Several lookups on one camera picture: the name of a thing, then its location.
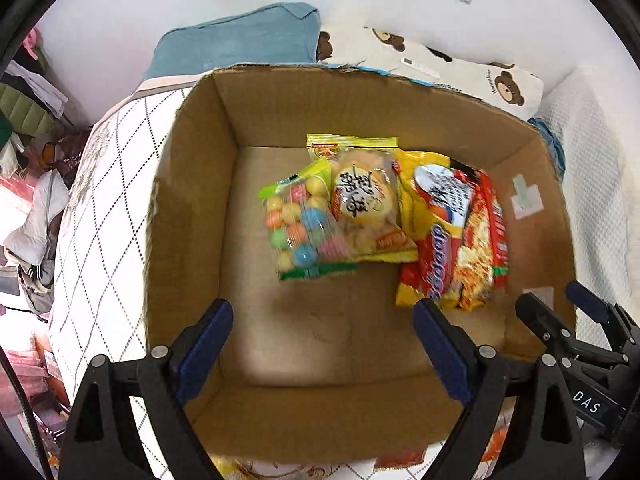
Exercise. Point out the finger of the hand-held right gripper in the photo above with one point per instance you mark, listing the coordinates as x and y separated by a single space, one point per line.
587 300
537 315

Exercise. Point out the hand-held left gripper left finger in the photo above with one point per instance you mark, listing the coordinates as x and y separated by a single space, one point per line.
207 350

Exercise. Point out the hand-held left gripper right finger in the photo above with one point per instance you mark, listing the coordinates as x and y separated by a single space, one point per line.
442 350

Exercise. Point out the brown cardboard box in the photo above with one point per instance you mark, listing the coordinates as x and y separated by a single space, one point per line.
280 340

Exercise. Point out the red instant noodle packet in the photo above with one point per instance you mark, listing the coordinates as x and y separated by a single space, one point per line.
482 245

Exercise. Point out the yellow instant noodle packet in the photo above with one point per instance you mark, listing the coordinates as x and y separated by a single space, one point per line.
410 200

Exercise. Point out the colourful candy ball packet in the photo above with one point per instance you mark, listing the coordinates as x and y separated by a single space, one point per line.
300 225

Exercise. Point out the yellow cracker packet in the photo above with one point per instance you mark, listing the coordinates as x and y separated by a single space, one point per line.
360 195

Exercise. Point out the orange snack packet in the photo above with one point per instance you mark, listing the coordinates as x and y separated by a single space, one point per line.
400 460

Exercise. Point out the white knit blanket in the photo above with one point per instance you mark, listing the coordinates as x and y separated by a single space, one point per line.
595 160

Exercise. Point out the blue blanket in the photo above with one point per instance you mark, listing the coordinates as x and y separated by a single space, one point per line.
550 145

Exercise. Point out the white jacket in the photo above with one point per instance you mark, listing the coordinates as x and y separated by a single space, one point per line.
42 210

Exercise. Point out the bear print pillow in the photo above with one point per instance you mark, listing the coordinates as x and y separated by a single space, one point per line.
475 77

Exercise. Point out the white slim device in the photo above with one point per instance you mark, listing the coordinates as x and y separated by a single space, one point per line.
420 66

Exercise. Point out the green padded jacket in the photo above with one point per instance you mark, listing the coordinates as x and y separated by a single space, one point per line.
25 110

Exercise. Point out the blue towel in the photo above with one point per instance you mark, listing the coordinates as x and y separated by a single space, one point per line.
225 40

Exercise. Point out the pink plush toy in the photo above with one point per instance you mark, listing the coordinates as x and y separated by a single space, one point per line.
32 42

